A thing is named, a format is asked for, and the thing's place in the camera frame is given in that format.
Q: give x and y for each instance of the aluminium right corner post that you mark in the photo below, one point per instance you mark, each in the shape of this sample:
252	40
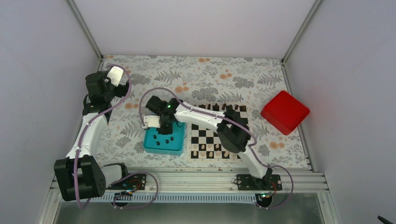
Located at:
300	32

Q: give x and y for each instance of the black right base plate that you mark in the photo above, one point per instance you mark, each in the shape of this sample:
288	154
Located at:
246	182

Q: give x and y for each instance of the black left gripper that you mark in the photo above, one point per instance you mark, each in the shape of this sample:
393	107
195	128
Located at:
123	90

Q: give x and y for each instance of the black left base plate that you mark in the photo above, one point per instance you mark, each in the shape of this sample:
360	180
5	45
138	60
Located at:
133	183

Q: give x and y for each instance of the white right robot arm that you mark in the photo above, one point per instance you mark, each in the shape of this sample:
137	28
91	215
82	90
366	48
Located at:
232	130

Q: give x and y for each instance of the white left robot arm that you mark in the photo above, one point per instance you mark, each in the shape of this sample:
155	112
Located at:
78	174

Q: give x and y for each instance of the floral patterned table mat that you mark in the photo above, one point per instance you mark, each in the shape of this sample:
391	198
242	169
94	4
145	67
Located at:
197	80

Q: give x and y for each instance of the red plastic box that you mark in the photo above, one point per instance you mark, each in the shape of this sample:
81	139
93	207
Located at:
284	112

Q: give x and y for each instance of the aluminium front rail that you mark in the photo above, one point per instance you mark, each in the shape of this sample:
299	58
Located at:
166	185

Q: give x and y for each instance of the aluminium corner post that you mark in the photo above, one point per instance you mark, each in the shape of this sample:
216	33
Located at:
78	15
300	32

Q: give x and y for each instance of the aluminium left corner post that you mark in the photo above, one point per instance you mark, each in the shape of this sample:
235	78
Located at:
78	15

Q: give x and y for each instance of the black white chessboard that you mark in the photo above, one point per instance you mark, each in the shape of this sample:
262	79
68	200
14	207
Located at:
200	135

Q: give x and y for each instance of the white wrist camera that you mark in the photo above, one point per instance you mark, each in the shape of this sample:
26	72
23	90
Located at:
115	74
151	121

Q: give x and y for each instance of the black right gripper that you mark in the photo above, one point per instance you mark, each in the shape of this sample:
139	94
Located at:
169	129

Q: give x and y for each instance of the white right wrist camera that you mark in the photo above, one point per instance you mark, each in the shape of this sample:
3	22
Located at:
151	121

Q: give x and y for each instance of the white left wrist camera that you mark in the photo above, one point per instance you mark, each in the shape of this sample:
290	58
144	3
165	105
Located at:
115	74

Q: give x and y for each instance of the teal plastic tray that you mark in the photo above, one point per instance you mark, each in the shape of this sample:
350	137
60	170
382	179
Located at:
174	147

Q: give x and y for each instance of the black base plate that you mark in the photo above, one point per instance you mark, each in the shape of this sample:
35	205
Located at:
133	183
246	182

